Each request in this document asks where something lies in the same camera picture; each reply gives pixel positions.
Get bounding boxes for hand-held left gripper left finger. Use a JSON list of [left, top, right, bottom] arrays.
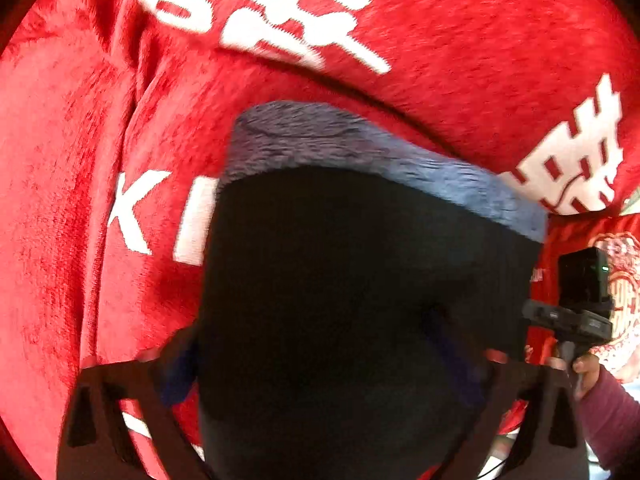
[[57, 327, 211, 480]]

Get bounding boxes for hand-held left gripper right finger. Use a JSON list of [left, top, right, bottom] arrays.
[[432, 317, 591, 480]]

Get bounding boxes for black pants with blue lining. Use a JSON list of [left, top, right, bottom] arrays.
[[197, 101, 550, 480]]

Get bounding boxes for person's right forearm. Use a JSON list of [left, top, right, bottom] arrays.
[[575, 365, 640, 472]]

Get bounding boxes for person's right hand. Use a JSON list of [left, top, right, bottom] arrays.
[[547, 352, 602, 402]]

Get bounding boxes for red printed blanket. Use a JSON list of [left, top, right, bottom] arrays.
[[0, 0, 640, 480]]

